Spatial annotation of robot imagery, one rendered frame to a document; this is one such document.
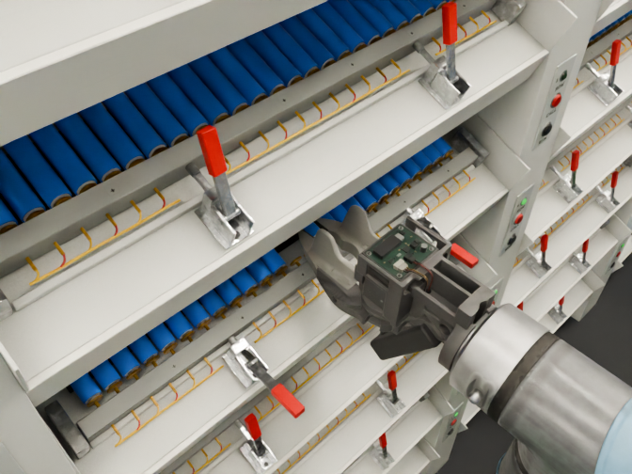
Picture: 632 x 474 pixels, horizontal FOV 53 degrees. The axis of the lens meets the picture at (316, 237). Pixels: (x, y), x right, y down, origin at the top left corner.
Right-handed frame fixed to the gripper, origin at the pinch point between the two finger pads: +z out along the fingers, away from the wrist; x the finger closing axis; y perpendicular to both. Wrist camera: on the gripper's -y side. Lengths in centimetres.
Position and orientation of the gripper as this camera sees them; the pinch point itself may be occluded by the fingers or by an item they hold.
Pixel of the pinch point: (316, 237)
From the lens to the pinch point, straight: 67.9
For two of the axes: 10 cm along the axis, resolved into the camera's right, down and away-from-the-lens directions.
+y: 0.2, -6.7, -7.4
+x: -7.1, 5.1, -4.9
